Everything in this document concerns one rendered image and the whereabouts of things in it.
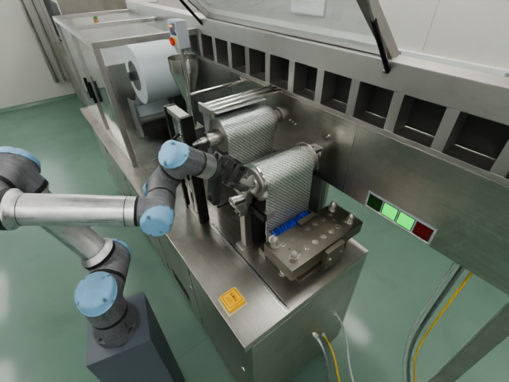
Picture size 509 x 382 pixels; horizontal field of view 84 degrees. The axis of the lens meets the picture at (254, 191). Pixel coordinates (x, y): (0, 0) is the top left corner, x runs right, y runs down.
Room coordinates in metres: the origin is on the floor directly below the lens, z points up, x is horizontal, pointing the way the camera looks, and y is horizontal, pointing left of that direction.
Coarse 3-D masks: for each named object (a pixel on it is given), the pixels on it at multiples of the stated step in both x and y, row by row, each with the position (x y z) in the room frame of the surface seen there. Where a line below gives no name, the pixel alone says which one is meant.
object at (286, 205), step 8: (304, 184) 0.90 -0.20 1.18; (288, 192) 0.85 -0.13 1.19; (296, 192) 0.87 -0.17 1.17; (304, 192) 0.90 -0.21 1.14; (272, 200) 0.80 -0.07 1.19; (280, 200) 0.82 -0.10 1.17; (288, 200) 0.85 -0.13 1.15; (296, 200) 0.88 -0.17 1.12; (304, 200) 0.91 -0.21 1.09; (280, 208) 0.83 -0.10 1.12; (288, 208) 0.85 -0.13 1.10; (296, 208) 0.88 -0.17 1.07; (304, 208) 0.91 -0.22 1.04; (280, 216) 0.83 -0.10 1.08; (288, 216) 0.85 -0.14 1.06; (272, 224) 0.80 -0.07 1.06; (280, 224) 0.83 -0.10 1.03
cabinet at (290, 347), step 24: (120, 192) 2.21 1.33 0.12; (168, 264) 1.20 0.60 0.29; (360, 264) 0.77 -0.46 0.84; (192, 288) 0.85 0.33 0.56; (336, 288) 0.68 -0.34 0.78; (216, 312) 0.63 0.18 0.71; (312, 312) 0.60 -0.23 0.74; (216, 336) 0.68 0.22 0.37; (288, 336) 0.52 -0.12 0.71; (312, 336) 0.63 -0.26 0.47; (336, 336) 0.78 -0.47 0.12; (240, 360) 0.49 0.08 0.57; (264, 360) 0.45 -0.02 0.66; (288, 360) 0.53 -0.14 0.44
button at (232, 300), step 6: (234, 288) 0.61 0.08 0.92; (228, 294) 0.58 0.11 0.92; (234, 294) 0.58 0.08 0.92; (240, 294) 0.58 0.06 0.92; (222, 300) 0.56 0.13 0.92; (228, 300) 0.56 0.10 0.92; (234, 300) 0.56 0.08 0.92; (240, 300) 0.56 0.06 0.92; (228, 306) 0.53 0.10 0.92; (234, 306) 0.53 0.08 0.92; (240, 306) 0.54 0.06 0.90
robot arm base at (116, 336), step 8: (128, 304) 0.52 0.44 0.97; (128, 312) 0.49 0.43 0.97; (136, 312) 0.52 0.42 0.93; (120, 320) 0.46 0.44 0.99; (128, 320) 0.47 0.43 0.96; (136, 320) 0.49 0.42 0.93; (96, 328) 0.43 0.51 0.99; (104, 328) 0.43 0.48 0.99; (112, 328) 0.44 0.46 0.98; (120, 328) 0.45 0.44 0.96; (128, 328) 0.46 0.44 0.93; (136, 328) 0.47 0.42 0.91; (96, 336) 0.43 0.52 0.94; (104, 336) 0.42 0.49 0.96; (112, 336) 0.43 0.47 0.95; (120, 336) 0.43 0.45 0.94; (128, 336) 0.44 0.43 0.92; (104, 344) 0.41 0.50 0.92; (112, 344) 0.41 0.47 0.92; (120, 344) 0.42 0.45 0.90
